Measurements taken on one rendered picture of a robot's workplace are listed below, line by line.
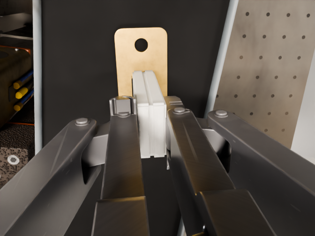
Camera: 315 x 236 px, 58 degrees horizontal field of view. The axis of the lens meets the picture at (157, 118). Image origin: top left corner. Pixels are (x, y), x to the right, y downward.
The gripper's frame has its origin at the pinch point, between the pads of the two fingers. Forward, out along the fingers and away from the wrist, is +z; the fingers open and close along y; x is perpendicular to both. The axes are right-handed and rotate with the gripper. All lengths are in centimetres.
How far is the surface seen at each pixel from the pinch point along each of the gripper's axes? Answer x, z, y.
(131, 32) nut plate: 3.9, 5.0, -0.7
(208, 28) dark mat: 4.0, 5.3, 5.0
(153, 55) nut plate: 2.2, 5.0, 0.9
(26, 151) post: -8.6, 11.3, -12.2
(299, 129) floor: -65, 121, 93
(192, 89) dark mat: -0.6, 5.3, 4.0
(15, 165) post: -10.2, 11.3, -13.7
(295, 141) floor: -72, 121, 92
